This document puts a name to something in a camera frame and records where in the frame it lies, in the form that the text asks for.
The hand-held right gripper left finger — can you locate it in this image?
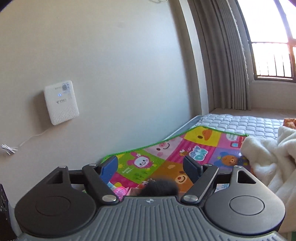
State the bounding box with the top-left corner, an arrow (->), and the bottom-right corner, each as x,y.
44,155 -> 119,205

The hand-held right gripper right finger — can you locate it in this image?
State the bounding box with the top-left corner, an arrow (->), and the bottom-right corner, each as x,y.
180,156 -> 257,205

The pink plastic basket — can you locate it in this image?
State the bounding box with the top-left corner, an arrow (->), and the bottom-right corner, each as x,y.
113,186 -> 130,200

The pink cardboard box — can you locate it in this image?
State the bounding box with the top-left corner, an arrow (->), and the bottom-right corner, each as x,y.
126,187 -> 142,197

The black plush toy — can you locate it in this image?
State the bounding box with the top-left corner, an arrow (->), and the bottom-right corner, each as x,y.
140,178 -> 179,197

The colourful cartoon play mat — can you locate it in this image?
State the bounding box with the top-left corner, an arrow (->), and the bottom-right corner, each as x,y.
102,126 -> 250,198

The grey quilted mattress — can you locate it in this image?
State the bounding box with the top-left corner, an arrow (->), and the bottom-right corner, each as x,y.
166,113 -> 287,142

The white fluffy blanket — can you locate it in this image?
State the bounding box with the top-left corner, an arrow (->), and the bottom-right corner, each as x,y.
240,125 -> 296,232

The black box white print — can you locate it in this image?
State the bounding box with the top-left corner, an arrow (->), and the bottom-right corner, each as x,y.
0,183 -> 13,241

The grey curtain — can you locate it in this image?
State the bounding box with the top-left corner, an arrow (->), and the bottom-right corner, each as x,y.
187,0 -> 252,111

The window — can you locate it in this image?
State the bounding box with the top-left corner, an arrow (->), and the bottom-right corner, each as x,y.
236,0 -> 296,83

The white wall device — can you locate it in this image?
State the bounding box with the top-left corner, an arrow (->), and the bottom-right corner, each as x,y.
44,80 -> 80,126

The white cable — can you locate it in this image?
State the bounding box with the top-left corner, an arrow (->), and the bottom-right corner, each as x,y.
0,130 -> 50,156

